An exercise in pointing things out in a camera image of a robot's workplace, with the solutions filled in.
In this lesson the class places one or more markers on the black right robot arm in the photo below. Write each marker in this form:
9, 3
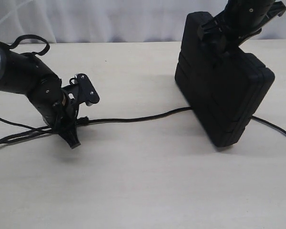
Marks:
238, 22

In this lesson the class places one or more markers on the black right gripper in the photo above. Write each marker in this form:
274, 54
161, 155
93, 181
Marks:
216, 38

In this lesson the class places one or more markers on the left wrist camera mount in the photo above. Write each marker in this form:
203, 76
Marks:
83, 90

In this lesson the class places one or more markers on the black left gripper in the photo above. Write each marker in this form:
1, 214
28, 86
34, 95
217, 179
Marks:
64, 118

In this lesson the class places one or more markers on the black plastic tool case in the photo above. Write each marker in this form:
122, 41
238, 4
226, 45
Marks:
223, 90

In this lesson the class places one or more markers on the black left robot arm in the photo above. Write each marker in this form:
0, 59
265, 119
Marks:
27, 75

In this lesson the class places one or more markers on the white backdrop curtain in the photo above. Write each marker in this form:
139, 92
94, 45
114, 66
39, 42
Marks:
74, 21

